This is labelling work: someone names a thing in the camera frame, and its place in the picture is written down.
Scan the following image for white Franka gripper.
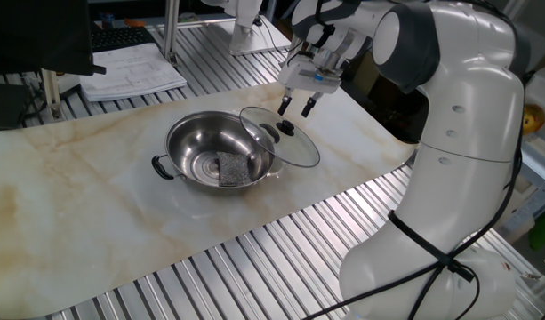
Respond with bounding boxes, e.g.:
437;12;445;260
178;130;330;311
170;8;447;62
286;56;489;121
277;56;343;119

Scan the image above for glass lid with black knob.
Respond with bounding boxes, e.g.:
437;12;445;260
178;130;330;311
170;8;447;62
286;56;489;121
238;105;321;169

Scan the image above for grey metallic scouring sponge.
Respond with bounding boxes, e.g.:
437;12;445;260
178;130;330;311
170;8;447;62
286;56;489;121
216;151;254;188

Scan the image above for stack of printed papers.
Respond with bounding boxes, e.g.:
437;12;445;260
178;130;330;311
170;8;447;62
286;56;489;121
78;43;188;103

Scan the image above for black keyboard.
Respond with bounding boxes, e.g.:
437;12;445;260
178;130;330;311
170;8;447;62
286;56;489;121
90;25;156;53

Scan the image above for golden round object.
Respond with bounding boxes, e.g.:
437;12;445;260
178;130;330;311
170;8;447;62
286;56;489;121
522;103;545;137

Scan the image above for marble pattern mat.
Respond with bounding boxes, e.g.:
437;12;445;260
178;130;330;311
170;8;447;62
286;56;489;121
0;72;418;320

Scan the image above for black monitor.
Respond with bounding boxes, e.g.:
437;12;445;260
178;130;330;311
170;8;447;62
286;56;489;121
0;0;108;76

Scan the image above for black box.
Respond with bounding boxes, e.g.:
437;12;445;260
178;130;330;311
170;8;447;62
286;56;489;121
0;82;34;132

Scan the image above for silver wrist camera blue cap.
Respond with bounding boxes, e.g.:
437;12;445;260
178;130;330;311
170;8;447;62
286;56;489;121
297;67;341;84

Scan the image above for stainless steel pot black handles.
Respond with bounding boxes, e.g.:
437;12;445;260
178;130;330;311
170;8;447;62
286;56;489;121
150;109;282;189

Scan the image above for tall aluminium frame post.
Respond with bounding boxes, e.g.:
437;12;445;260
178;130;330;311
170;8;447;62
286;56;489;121
162;0;183;67

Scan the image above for short aluminium frame post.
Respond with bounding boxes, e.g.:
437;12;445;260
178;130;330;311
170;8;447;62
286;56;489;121
39;68;65;122

